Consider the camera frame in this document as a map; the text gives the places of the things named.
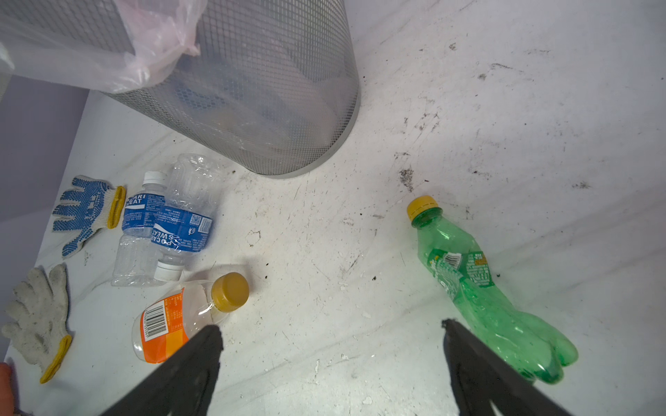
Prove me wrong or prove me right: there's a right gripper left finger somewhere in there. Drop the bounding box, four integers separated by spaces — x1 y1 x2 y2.
104 325 224 415

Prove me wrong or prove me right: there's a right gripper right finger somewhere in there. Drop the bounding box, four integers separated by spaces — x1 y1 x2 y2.
442 319 568 416

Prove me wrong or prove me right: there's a yellow-cap clear bottle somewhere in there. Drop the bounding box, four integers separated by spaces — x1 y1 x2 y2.
132 272 250 364

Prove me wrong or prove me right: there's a grey mesh waste bin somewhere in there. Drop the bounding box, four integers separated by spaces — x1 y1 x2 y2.
99 1 360 177

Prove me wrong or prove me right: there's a clear plastic bin liner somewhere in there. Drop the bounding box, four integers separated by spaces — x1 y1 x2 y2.
1 1 207 94

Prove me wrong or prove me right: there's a green plastic bottle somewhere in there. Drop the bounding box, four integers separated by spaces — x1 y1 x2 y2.
407 196 579 384

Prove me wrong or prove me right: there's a white-cap blue label bottle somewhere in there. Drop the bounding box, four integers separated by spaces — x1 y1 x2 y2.
111 171 167 287

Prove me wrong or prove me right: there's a capless blue label bottle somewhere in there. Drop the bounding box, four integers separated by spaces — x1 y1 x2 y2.
150 154 222 283

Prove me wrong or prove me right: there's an orange rubber glove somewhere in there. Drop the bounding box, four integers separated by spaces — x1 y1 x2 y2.
0 362 16 416

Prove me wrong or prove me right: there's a blue dotted work glove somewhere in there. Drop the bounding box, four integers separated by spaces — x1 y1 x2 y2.
52 175 127 259

